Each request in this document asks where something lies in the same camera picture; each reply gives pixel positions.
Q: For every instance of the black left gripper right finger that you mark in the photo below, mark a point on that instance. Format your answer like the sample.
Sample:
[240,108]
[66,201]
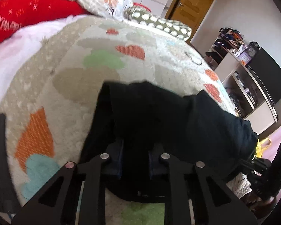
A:
[194,194]

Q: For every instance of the black television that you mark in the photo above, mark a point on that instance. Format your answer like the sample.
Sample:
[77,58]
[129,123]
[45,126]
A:
[268,72]

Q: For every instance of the red happy bolster pillow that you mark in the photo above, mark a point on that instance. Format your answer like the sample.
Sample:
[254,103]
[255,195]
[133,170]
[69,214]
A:
[15,14]

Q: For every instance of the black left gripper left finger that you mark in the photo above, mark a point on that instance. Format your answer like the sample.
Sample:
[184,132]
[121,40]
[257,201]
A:
[75,194]

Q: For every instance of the beige shelf unit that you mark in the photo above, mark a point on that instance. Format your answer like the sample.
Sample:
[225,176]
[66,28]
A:
[228,58]

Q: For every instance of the pink bed sheet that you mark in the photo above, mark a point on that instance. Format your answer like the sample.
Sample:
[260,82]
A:
[11,58]

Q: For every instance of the black pants with white logo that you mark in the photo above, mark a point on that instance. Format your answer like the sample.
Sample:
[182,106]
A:
[136,123]

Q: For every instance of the heart patterned quilt bedspread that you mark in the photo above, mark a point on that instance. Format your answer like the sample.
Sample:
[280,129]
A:
[128,53]

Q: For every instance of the olive white patterned bolster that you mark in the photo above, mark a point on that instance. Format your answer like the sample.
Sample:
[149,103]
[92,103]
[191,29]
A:
[173,27]

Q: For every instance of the right hand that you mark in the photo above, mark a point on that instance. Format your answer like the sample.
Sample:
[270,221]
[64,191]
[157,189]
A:
[258,205]

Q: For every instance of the brown wooden door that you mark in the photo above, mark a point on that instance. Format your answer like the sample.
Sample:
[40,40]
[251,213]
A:
[189,12]

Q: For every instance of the small desk clock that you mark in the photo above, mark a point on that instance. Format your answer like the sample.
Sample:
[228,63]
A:
[253,49]

